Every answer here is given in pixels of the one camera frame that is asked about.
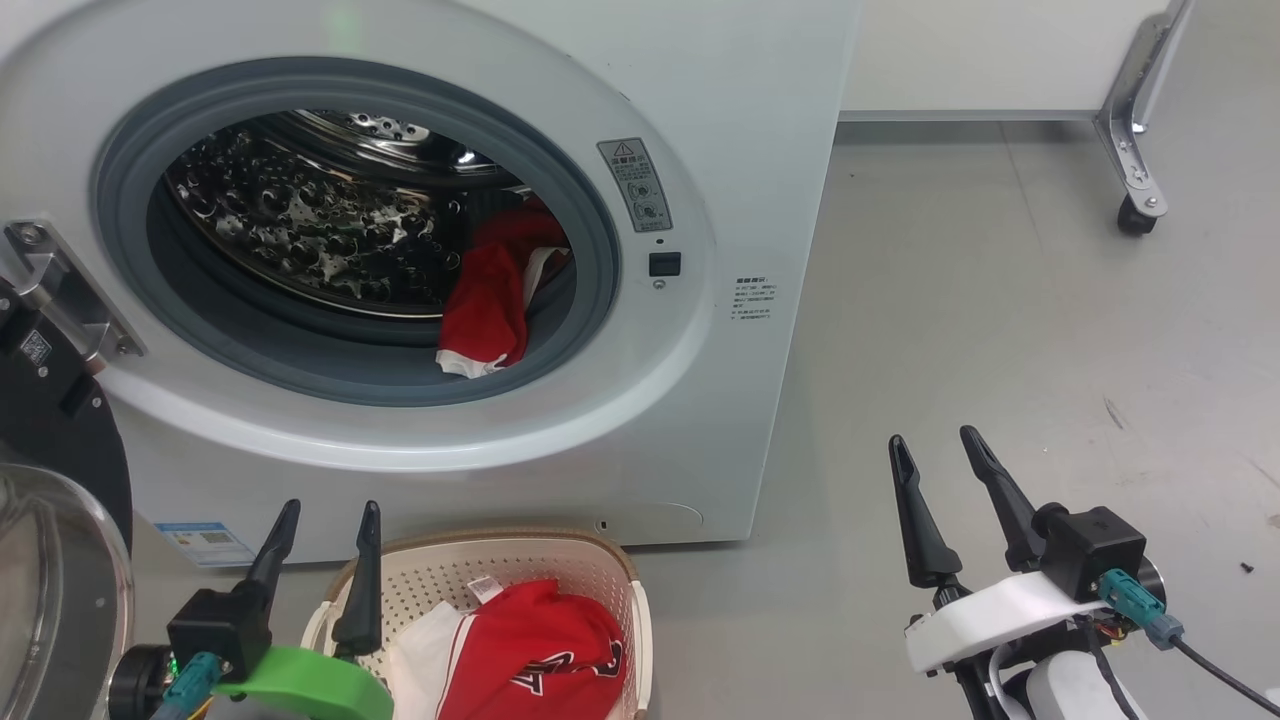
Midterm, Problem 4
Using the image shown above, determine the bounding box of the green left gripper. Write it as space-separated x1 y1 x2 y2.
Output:
212 499 395 720

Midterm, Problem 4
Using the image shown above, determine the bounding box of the red garment white hem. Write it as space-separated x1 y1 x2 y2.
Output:
436 208 573 379

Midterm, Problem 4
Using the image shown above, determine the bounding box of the steel washer drum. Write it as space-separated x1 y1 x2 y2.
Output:
165 110 526 321

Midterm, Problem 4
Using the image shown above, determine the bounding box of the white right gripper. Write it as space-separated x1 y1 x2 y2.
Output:
888 425 1101 674

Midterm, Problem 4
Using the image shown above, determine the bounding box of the black caster wheel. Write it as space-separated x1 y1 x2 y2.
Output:
1117 195 1161 237

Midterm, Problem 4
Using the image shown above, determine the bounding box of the grey warning sticker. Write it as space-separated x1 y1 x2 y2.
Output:
597 138 674 234

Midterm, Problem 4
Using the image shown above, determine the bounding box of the teal plug right cable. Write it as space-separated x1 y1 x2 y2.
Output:
1098 568 1280 717

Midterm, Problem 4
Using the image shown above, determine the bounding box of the washing machine glass door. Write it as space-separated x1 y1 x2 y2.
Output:
0 280 136 720

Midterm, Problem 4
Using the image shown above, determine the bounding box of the teal plug left cable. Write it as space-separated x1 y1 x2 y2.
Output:
150 652 223 720

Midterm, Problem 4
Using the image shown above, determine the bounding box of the blue energy label sticker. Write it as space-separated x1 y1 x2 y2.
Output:
152 520 256 568

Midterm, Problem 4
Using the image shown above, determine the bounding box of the printed text label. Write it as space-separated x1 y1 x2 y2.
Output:
733 277 779 321

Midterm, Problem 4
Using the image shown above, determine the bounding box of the round filter cover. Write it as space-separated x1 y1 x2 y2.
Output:
595 502 704 541

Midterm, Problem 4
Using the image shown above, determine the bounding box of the teal plug cable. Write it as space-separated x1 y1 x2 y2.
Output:
1098 568 1280 717
150 652 223 720

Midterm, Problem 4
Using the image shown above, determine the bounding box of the metal door hinge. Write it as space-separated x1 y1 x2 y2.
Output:
0 218 146 376

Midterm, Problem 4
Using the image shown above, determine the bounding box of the white partition board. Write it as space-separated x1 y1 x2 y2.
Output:
840 0 1171 123

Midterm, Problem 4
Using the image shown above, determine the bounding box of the white washing machine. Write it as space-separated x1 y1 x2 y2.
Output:
0 0 863 569

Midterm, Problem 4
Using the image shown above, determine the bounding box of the metal partition leg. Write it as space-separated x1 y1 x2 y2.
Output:
1095 0 1196 219

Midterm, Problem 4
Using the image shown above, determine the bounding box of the cream perforated laundry basket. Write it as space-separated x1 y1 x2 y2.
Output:
300 527 654 720

